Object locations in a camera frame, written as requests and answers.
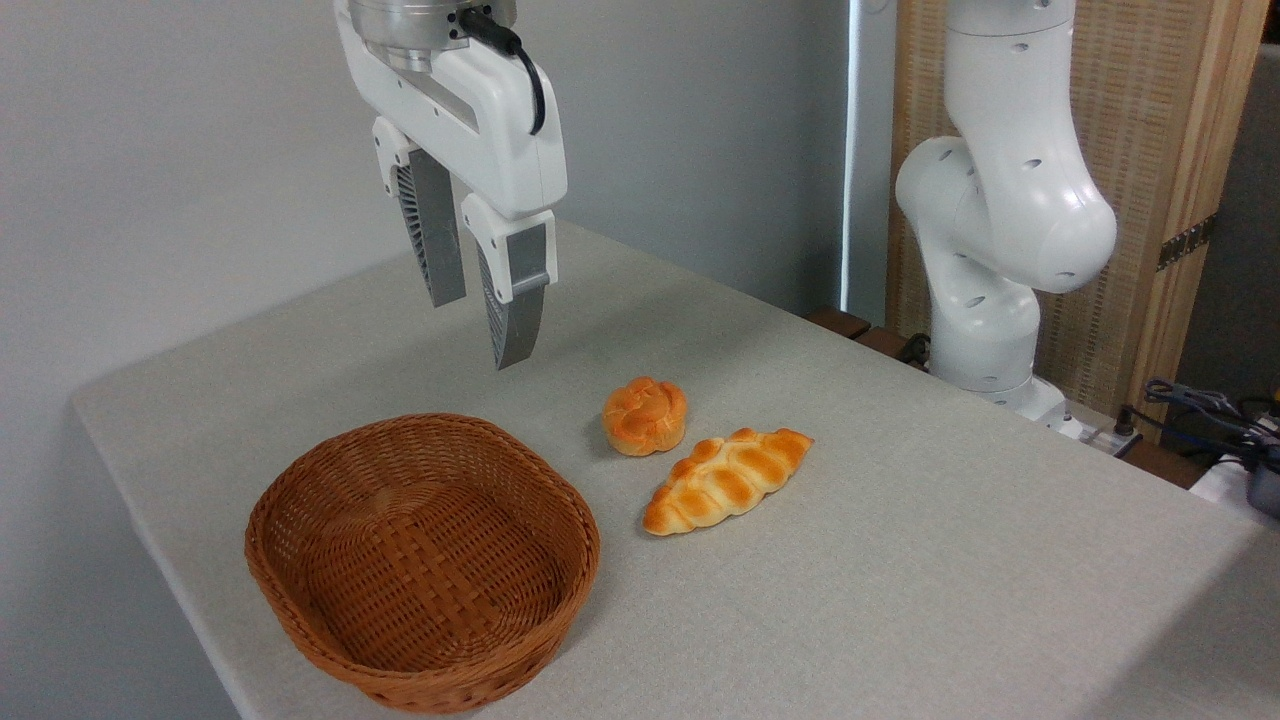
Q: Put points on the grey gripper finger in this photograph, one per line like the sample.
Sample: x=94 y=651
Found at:
x=437 y=240
x=520 y=300

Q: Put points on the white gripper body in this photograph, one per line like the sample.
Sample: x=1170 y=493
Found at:
x=490 y=130

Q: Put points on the long braided bread loaf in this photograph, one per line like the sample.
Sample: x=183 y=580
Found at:
x=728 y=478

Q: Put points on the round knotted bread roll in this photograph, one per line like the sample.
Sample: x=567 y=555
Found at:
x=645 y=415

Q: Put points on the brown woven wicker basket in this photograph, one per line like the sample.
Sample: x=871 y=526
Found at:
x=420 y=560

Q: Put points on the white power strip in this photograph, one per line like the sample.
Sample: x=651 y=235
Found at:
x=1095 y=432

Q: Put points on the metal screen hinge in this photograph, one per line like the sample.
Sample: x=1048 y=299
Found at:
x=1186 y=243

